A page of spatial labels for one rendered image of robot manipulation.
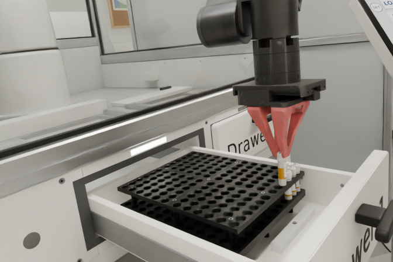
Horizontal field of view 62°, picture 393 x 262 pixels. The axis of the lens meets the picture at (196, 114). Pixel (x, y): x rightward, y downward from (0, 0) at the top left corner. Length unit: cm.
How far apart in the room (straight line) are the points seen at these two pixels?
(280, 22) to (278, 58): 4
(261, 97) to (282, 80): 3
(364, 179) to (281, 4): 22
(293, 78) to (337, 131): 183
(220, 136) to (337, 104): 155
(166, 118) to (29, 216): 26
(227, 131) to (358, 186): 37
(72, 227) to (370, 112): 188
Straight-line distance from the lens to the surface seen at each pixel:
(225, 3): 45
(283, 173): 46
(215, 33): 44
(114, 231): 49
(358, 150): 224
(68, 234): 53
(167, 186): 49
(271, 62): 40
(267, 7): 41
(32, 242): 51
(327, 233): 32
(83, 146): 50
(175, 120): 62
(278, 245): 45
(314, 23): 217
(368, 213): 39
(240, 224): 39
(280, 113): 40
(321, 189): 55
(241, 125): 75
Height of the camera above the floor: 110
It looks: 13 degrees down
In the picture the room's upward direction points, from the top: 7 degrees counter-clockwise
